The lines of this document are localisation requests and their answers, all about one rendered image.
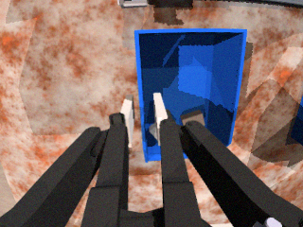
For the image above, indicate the beige rectangular block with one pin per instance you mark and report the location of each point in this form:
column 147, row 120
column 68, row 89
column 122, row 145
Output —
column 196, row 115
column 152, row 129

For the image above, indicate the blue bin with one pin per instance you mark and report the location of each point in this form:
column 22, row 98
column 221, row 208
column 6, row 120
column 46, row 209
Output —
column 191, row 72
column 297, row 132

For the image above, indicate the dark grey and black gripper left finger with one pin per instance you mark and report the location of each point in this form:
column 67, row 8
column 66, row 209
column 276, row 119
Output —
column 52, row 200

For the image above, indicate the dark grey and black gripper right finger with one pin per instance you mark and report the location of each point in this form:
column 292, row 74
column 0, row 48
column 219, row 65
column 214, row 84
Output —
column 244, row 198

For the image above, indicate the grey metal shelf frame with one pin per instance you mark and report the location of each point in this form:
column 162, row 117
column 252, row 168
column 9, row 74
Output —
column 127, row 4

